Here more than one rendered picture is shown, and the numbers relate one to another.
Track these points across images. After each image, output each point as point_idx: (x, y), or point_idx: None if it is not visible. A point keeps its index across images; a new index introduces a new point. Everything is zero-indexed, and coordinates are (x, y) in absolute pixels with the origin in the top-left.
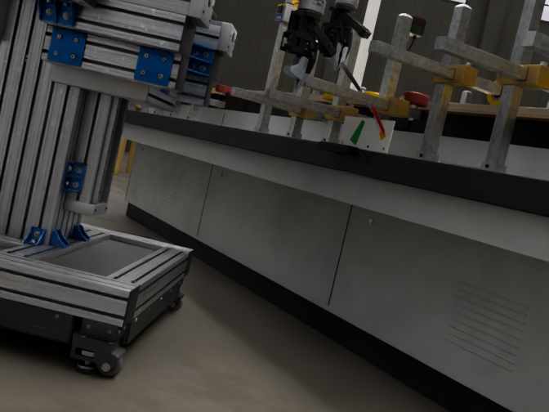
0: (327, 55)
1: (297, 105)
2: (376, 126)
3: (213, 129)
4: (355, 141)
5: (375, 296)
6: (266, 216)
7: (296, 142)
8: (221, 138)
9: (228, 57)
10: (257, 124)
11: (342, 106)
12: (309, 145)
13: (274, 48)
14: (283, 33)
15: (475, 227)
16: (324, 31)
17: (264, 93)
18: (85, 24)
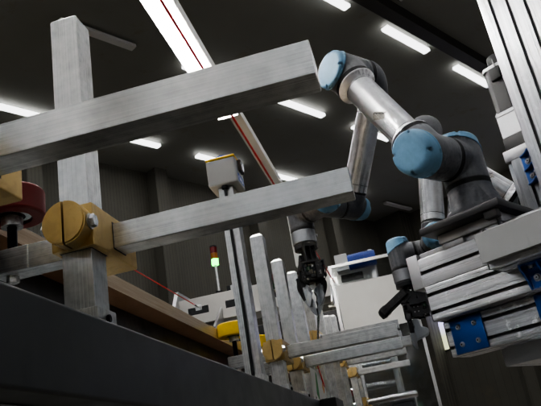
0: (387, 316)
1: (364, 356)
2: (320, 379)
3: (226, 380)
4: (319, 395)
5: None
6: None
7: (307, 401)
8: (246, 405)
9: (418, 290)
10: (262, 370)
11: (306, 355)
12: (313, 404)
13: (239, 228)
14: (426, 298)
15: None
16: (321, 268)
17: (252, 309)
18: None
